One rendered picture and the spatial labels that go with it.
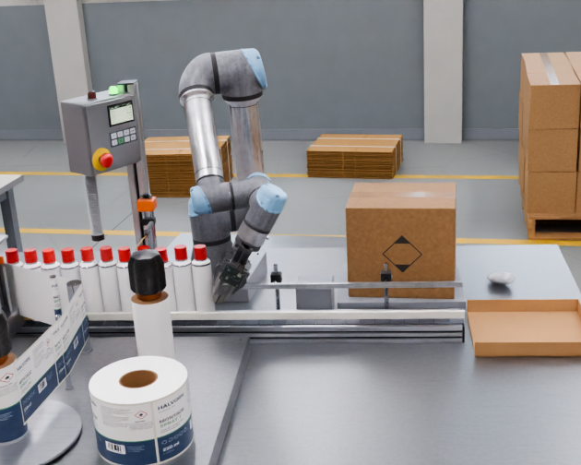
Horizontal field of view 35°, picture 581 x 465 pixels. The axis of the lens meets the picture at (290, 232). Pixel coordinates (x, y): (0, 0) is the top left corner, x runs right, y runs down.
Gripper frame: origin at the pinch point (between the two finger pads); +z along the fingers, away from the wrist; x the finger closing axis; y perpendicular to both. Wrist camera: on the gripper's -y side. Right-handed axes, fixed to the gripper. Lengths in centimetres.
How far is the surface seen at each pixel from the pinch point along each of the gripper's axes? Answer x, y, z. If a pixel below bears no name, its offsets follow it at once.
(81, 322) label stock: -27.8, 23.9, 10.8
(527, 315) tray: 77, -10, -32
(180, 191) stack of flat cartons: -45, -388, 128
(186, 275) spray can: -10.3, 1.8, -2.8
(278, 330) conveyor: 17.8, 5.9, -2.5
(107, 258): -31.0, 1.2, 3.6
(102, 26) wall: -176, -558, 92
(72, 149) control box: -52, -2, -18
